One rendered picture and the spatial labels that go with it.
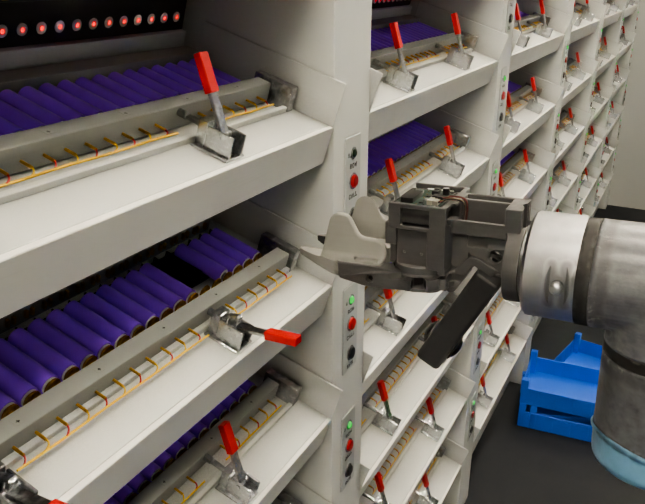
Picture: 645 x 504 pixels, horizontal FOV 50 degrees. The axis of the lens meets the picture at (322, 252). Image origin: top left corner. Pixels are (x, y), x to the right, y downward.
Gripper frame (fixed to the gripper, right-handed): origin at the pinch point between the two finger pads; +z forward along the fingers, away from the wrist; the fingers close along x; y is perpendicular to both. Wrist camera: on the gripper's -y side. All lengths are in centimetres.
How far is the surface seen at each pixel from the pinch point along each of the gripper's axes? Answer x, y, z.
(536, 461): -113, -102, -5
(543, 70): -151, 0, 9
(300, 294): -5.8, -8.2, 6.1
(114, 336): 17.0, -4.0, 12.3
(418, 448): -57, -65, 10
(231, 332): 8.2, -6.4, 5.9
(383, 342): -31.6, -27.2, 6.8
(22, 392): 27.2, -4.0, 12.2
